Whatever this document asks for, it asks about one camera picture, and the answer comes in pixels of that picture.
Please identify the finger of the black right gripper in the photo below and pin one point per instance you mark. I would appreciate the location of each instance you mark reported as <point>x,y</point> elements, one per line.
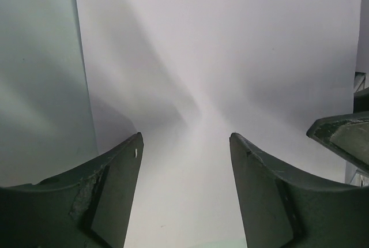
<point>345,135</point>

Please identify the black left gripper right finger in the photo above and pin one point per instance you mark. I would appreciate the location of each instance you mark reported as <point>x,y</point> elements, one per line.
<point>283,206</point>

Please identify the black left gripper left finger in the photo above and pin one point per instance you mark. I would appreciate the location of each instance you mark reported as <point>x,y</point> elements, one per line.
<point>87,206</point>

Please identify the white paper sheet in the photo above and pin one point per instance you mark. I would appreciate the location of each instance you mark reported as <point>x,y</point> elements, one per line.
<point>189,73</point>

